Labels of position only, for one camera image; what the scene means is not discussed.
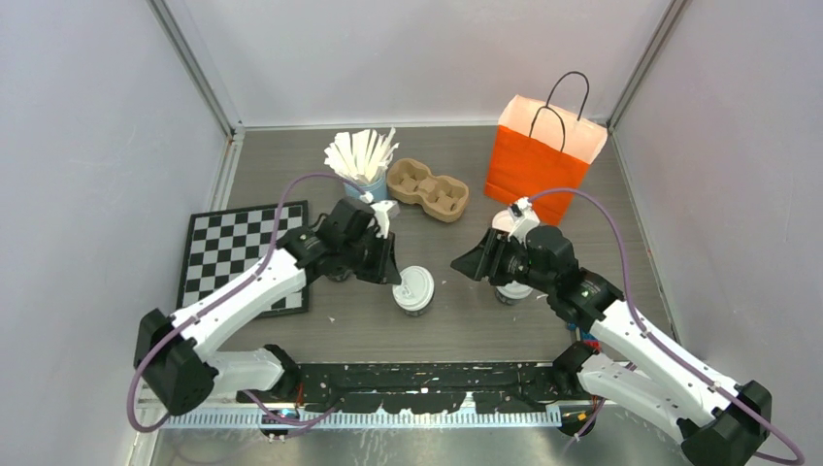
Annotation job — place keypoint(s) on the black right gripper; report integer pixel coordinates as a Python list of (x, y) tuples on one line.
[(485, 258)]

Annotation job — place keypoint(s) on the white wooden stir sticks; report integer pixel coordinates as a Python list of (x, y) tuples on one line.
[(361, 157)]

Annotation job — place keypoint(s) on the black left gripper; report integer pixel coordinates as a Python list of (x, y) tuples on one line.
[(385, 270)]

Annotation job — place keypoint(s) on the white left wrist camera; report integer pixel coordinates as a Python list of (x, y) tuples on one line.
[(384, 211)]

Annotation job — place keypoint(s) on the blue toy block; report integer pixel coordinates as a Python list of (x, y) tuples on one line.
[(588, 339)]

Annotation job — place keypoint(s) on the black paper coffee cup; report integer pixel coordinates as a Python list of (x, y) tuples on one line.
[(512, 295)]

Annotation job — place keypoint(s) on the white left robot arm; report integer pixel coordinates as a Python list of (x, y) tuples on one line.
[(179, 356)]

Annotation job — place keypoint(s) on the stack of white lids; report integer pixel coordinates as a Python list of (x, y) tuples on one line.
[(503, 221)]

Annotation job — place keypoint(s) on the orange paper bag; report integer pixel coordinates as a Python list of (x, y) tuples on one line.
[(539, 146)]

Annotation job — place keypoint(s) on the brown cardboard cup carrier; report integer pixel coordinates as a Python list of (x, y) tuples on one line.
[(440, 196)]

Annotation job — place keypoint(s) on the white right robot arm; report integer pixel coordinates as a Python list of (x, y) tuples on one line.
[(711, 416)]

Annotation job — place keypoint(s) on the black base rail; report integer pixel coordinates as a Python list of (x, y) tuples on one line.
[(431, 388)]

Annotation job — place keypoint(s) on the light blue cup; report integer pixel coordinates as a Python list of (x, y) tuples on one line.
[(378, 189)]

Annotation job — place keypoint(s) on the black white chessboard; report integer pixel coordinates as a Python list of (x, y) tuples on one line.
[(221, 245)]

